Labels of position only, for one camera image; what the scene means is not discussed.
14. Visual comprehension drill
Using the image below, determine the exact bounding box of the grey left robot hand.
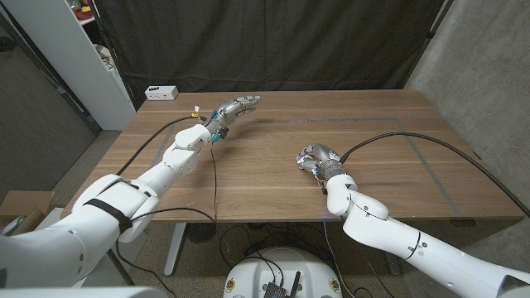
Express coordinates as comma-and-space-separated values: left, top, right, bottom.
205, 95, 262, 144

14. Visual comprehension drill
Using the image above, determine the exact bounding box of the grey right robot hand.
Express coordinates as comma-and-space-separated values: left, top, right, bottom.
295, 143, 348, 182

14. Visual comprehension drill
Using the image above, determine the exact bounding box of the white power strip box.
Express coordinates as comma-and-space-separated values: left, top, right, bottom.
144, 85, 180, 102

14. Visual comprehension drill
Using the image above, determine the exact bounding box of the black curtain backdrop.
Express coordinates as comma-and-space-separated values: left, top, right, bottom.
89, 0, 455, 111

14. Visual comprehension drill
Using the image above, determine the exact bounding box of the white robot torso base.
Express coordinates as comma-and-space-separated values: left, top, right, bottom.
222, 247, 344, 298

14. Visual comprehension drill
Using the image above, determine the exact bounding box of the round black floor fan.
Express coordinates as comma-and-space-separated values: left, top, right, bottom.
185, 223, 219, 244

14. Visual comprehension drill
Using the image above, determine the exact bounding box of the grey table leg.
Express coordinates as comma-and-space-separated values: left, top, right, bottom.
163, 223, 187, 277
384, 252, 402, 276

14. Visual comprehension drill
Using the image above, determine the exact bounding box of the black antenna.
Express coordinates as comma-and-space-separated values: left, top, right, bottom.
289, 271, 302, 298

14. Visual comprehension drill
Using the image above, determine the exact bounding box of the white shelf cabinet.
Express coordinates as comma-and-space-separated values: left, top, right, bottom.
0, 0, 137, 132

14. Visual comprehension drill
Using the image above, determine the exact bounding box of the white flat floor board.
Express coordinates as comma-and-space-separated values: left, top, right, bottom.
36, 206, 65, 231

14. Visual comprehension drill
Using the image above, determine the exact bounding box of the brown cardboard box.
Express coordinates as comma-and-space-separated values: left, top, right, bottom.
0, 190, 55, 237

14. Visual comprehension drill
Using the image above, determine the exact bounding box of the white robot head cover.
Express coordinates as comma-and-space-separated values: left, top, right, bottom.
0, 285, 169, 298

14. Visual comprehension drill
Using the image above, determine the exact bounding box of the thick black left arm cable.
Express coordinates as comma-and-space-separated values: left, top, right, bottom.
115, 115, 207, 177

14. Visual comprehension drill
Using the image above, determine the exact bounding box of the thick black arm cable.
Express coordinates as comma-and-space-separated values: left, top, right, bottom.
115, 115, 207, 177
340, 131, 530, 219

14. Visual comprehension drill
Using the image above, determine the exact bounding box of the thin black left wrist cable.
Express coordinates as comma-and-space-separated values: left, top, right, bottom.
210, 142, 219, 223

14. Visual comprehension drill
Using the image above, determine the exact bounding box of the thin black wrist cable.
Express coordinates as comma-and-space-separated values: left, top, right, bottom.
210, 142, 219, 223
364, 258, 394, 298

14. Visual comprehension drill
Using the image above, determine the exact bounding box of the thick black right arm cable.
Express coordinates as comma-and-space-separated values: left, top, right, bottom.
340, 131, 530, 219

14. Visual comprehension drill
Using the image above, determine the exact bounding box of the black floor cable bundle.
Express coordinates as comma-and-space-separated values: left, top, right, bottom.
218, 223, 325, 270

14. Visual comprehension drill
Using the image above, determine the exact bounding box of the grey floor cable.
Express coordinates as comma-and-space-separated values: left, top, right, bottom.
322, 220, 357, 298

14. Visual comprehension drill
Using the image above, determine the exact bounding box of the thin black shoulder cable loop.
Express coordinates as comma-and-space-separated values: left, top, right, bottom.
114, 206, 219, 298

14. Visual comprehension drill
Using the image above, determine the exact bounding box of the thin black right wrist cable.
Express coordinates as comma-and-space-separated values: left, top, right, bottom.
364, 258, 394, 298

